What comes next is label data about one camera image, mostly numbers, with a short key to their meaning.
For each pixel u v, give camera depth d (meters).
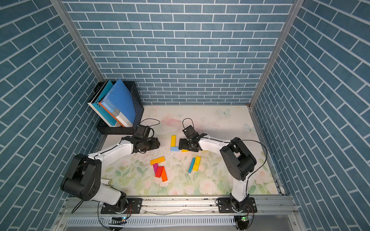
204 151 0.67
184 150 0.85
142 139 0.70
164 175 0.84
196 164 0.88
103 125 0.93
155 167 0.86
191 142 0.72
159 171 0.85
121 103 0.99
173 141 0.99
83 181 0.43
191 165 0.87
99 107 0.83
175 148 0.97
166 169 0.87
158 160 0.90
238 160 0.49
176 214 0.72
